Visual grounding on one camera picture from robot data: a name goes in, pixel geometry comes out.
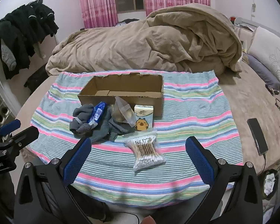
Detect white cloth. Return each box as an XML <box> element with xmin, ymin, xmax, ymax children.
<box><xmin>123</xmin><ymin>131</ymin><xmax>166</xmax><ymax>173</ymax></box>

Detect grey-blue pillow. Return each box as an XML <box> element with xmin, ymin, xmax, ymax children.
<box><xmin>243</xmin><ymin>53</ymin><xmax>280</xmax><ymax>90</ymax></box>

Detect black smartphone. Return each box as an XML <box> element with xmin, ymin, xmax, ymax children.
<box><xmin>247</xmin><ymin>118</ymin><xmax>269</xmax><ymax>156</ymax></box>

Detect grey sock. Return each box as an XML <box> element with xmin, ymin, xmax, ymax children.
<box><xmin>91</xmin><ymin>115</ymin><xmax>131</xmax><ymax>143</ymax></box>

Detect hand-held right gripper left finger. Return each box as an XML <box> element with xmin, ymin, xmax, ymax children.
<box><xmin>14</xmin><ymin>137</ymin><xmax>92</xmax><ymax>224</ymax></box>

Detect beige duvet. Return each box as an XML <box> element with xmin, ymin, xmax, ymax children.
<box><xmin>45</xmin><ymin>3</ymin><xmax>243</xmax><ymax>76</ymax></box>

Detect tissue pack with yellow chick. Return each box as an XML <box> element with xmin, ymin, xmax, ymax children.
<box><xmin>133</xmin><ymin>105</ymin><xmax>153</xmax><ymax>131</ymax></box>

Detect hanging dark clothes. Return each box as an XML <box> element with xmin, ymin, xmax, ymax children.
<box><xmin>0</xmin><ymin>0</ymin><xmax>59</xmax><ymax>80</ymax></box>

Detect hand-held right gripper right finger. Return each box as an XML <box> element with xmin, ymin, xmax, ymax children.
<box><xmin>185</xmin><ymin>136</ymin><xmax>264</xmax><ymax>224</ymax></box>

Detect blue plastic packet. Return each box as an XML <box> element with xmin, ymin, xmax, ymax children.
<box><xmin>87</xmin><ymin>101</ymin><xmax>107</xmax><ymax>125</ymax></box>

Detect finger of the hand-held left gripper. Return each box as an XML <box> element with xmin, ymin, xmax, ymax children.
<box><xmin>0</xmin><ymin>119</ymin><xmax>21</xmax><ymax>141</ymax></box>
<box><xmin>0</xmin><ymin>126</ymin><xmax>39</xmax><ymax>150</ymax></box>

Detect grey hanging garment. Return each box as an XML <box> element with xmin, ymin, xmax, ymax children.
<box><xmin>1</xmin><ymin>41</ymin><xmax>17</xmax><ymax>71</ymax></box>

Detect bed with beige sheet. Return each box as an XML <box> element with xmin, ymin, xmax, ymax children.
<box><xmin>14</xmin><ymin>16</ymin><xmax>280</xmax><ymax>211</ymax></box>

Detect brown cardboard box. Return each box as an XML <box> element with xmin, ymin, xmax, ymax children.
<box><xmin>77</xmin><ymin>73</ymin><xmax>164</xmax><ymax>119</ymax></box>

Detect dark cloth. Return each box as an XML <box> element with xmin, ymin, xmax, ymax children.
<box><xmin>118</xmin><ymin>18</ymin><xmax>140</xmax><ymax>27</ymax></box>

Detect dark trash bin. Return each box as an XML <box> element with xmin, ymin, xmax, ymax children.
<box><xmin>259</xmin><ymin>168</ymin><xmax>279</xmax><ymax>200</ymax></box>

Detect grey bed headboard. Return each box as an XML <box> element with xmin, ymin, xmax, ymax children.
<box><xmin>234</xmin><ymin>17</ymin><xmax>280</xmax><ymax>43</ymax></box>

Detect grey stuffed toy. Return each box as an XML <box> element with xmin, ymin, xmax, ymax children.
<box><xmin>69</xmin><ymin>105</ymin><xmax>96</xmax><ymax>134</ymax></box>

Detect phone charging cable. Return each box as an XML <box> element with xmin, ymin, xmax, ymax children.
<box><xmin>260</xmin><ymin>154</ymin><xmax>268</xmax><ymax>176</ymax></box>

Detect striped pastel cloth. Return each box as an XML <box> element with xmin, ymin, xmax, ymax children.
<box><xmin>29</xmin><ymin>70</ymin><xmax>244</xmax><ymax>209</ymax></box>

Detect white floral pillow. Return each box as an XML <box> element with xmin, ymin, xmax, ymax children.
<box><xmin>247</xmin><ymin>26</ymin><xmax>280</xmax><ymax>90</ymax></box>

